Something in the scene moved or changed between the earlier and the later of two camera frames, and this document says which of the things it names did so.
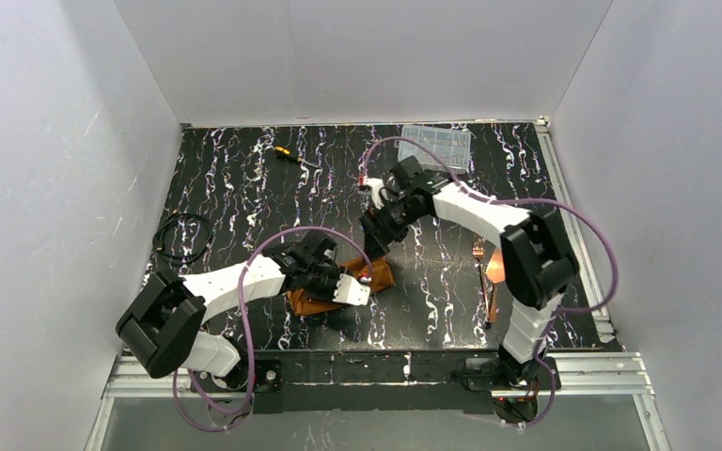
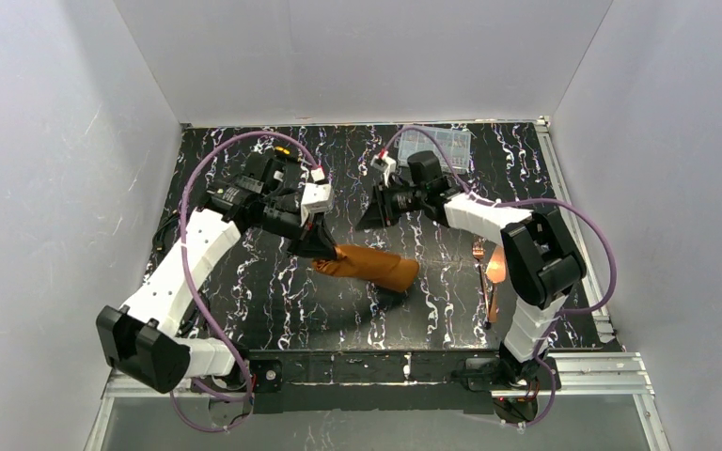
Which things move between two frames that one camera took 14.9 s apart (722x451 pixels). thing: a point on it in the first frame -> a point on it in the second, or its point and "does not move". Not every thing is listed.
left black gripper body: (328, 280) -> (306, 230)
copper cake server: (495, 274) does not move
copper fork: (478, 251) does not move
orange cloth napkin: (375, 272) -> (384, 269)
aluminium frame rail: (602, 374) does not move
